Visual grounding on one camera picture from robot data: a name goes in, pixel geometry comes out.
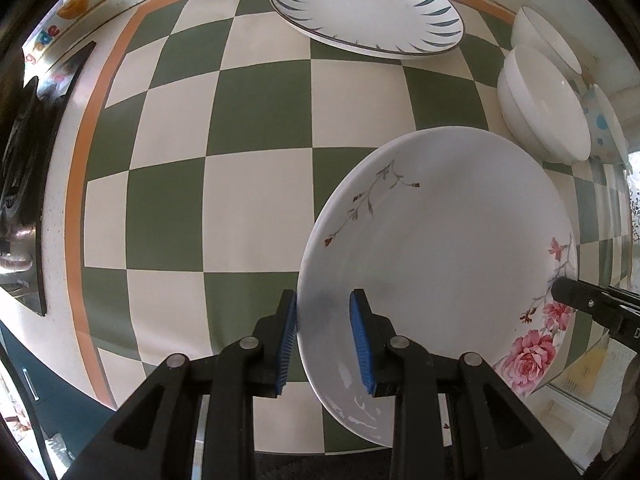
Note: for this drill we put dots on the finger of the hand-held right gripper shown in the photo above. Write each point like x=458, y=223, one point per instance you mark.
x=590, y=302

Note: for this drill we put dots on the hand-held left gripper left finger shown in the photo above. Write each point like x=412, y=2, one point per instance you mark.
x=287, y=340

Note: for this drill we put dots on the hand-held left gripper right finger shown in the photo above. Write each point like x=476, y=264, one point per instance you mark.
x=361, y=340

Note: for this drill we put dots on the white floral plate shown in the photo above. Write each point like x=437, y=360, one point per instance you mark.
x=450, y=240

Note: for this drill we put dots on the blue dotted bowl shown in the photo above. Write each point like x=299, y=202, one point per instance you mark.
x=602, y=125

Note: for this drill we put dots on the white bowl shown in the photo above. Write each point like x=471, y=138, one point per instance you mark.
x=540, y=30
x=540, y=105

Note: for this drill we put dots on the white plate blue leaf rim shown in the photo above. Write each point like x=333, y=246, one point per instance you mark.
x=365, y=5

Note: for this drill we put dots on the green checkered table cloth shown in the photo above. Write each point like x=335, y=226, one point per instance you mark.
x=165, y=200

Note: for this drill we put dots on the blue kitchen cabinet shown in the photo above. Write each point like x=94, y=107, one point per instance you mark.
x=45, y=385

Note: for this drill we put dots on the black gas stove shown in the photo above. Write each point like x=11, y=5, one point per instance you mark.
x=75, y=67

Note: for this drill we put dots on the colourful letter wall sticker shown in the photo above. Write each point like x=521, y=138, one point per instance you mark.
x=42, y=40

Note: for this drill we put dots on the orange half wall sticker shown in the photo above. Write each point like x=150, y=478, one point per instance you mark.
x=72, y=6

